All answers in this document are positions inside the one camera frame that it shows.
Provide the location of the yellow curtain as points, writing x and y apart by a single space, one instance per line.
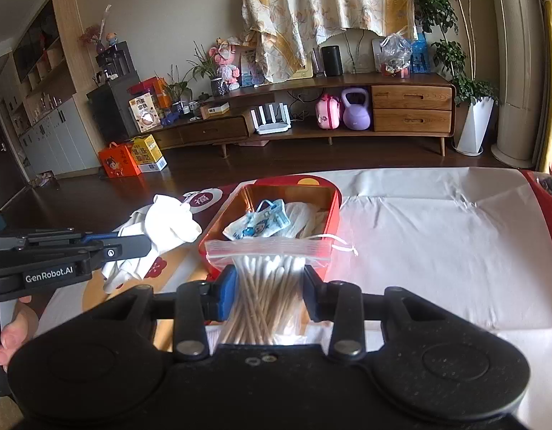
551 76

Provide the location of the pink toy bag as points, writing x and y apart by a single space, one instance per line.
328 114

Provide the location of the pink plush doll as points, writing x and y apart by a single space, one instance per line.
226 65

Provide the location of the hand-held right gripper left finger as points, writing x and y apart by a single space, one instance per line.
229 291

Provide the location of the black cabinet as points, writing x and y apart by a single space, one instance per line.
112 103

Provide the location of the white router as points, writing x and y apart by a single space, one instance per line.
271 123

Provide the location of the wooden wall cabinet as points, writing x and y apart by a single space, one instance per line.
56 121

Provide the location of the purple kettlebell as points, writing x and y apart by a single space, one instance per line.
356 116

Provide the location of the white snack box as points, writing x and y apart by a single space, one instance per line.
143 114

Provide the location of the black speaker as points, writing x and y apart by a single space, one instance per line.
332 60

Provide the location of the blue packet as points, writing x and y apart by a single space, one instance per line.
420 56

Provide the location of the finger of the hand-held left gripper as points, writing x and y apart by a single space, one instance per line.
47 238
123 248

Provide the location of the clear plastic bag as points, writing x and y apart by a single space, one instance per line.
394 56

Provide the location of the white standing air conditioner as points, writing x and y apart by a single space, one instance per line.
513 76

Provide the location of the bag of cotton swabs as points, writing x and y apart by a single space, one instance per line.
267 277

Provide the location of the orange gift box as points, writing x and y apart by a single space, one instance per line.
119 161

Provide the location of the person's left hand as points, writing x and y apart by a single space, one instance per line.
23 322

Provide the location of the yellow gift box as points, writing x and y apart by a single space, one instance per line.
148 154

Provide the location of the small potted plant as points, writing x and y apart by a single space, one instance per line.
217 86
179 94

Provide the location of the dried flower vase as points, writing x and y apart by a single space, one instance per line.
96 36

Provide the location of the white glove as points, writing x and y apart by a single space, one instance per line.
168 219

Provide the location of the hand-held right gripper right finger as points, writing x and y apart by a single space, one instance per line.
312 295

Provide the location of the wooden tv cabinet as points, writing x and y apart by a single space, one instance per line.
410 118

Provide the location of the blue cartoon face mask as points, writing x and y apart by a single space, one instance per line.
258 224

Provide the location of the red tin box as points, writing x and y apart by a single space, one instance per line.
298 193

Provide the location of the tall plant in white pot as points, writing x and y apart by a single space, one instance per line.
475 125

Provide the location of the floral cloth cover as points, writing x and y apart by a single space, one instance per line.
320 4

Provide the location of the picture frame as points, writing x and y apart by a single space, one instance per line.
249 69

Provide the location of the small wooden box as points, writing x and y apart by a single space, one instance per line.
214 109

